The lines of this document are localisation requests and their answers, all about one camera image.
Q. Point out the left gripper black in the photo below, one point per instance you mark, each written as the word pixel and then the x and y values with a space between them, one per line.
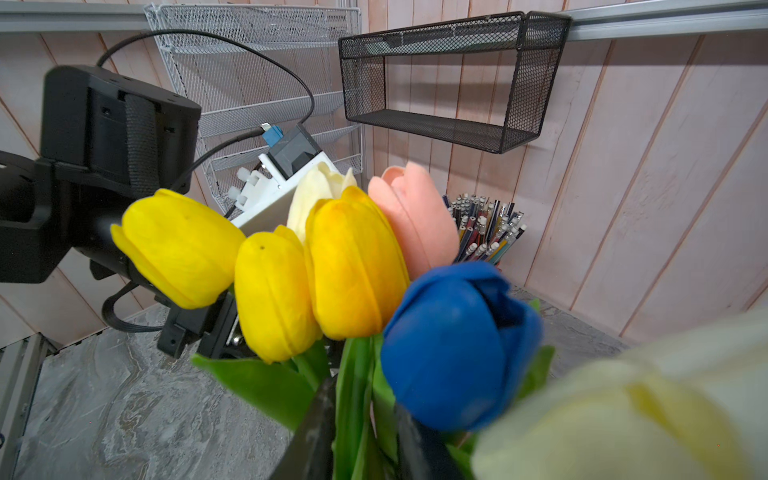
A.
pixel 211 327

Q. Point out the white wire mesh shelf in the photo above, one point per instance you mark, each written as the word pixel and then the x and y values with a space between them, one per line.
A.
pixel 251 64

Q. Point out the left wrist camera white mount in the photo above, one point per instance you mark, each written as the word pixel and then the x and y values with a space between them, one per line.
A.
pixel 263 202

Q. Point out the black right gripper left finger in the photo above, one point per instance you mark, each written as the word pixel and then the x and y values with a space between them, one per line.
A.
pixel 310 455

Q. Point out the blue tulip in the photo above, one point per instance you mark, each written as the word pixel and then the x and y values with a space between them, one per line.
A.
pixel 458 347

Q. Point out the cream white tulip near pink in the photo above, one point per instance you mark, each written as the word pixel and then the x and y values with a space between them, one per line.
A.
pixel 320 183

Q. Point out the pink tulip front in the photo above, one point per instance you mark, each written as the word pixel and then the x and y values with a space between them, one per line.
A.
pixel 414 208

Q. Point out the black wire mesh basket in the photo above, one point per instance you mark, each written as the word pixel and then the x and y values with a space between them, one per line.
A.
pixel 483 82

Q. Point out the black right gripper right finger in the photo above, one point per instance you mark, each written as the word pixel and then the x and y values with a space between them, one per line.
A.
pixel 421 452

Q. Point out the yellow tulip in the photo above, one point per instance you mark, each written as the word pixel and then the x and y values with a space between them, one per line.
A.
pixel 185 249
pixel 273 298
pixel 356 269

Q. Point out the white tulip lower right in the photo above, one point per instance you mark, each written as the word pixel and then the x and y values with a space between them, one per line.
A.
pixel 690 406

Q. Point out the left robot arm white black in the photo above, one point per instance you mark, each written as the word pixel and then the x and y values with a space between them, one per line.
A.
pixel 106 141

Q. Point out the bundle of pencils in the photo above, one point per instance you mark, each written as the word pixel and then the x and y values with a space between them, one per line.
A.
pixel 487 227

